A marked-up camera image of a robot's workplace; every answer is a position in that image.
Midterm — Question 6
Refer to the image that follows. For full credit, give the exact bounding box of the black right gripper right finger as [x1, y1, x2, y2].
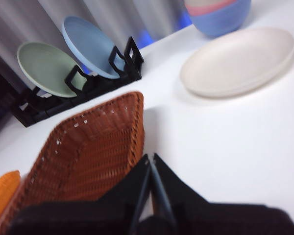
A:
[151, 153, 294, 235]

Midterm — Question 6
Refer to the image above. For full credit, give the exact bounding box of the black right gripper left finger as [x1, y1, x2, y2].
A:
[7, 154, 152, 235]

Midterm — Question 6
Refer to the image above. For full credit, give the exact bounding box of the brown woven wicker basket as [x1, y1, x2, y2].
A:
[0, 91, 145, 235]

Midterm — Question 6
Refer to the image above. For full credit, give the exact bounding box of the orange corn cob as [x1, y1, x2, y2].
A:
[0, 170, 21, 227]

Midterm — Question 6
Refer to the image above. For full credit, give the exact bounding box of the black dish rack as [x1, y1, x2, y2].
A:
[11, 36, 145, 128]

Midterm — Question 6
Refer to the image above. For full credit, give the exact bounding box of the white oval plate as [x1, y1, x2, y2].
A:
[180, 26, 294, 98]

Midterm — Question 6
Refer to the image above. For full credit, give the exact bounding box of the pale green plate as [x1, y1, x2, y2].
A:
[16, 41, 88, 98]

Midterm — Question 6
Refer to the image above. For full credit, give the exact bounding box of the light blue plate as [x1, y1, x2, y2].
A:
[63, 16, 125, 79]

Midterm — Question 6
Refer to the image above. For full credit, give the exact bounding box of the grey pleated curtain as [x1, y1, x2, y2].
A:
[0, 0, 194, 98]

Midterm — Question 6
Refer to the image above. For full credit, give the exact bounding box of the pink bowl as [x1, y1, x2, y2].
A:
[185, 0, 237, 16]

